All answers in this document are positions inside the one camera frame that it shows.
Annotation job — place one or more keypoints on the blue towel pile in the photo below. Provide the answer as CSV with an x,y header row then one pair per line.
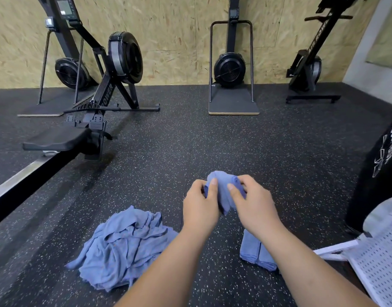
x,y
119,246

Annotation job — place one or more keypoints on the row of blue towels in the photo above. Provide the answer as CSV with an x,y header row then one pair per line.
x,y
225,185

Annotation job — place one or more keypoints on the black ski trainer wooden-edged platform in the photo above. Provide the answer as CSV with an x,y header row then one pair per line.
x,y
229,68

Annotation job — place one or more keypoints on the person's right hand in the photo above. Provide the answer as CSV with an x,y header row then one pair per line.
x,y
255,207

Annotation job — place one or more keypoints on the plain blue towel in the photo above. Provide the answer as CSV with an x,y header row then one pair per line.
x,y
248,246
267,257

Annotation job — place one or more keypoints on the white perforated metal rack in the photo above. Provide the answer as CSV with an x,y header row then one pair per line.
x,y
378,252

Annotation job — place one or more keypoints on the black upright exercise machine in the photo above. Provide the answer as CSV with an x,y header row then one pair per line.
x,y
304,67

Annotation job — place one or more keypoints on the person's left hand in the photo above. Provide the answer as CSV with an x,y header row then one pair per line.
x,y
201,211

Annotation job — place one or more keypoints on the black rowing machine with rail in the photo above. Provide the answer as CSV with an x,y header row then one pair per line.
x,y
52,140

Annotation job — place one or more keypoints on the black ski trainer grey platform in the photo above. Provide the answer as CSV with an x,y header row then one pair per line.
x,y
68,72

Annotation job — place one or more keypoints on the person's left forearm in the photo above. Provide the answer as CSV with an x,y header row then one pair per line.
x,y
167,271

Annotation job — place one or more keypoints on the person's right forearm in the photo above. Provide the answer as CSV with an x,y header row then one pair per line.
x,y
311,271

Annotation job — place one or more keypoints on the black printed punching bag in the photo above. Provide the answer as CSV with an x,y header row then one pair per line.
x,y
381,169

